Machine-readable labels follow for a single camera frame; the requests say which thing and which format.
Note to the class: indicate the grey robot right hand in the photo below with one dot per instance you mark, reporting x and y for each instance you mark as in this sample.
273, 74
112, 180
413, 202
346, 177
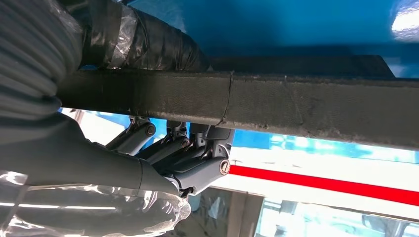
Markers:
82, 163

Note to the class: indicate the blue metal shelf rack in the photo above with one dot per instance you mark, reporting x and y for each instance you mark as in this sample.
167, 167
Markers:
262, 26

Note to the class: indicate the white car with red stripe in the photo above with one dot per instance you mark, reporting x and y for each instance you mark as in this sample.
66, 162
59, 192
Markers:
327, 184

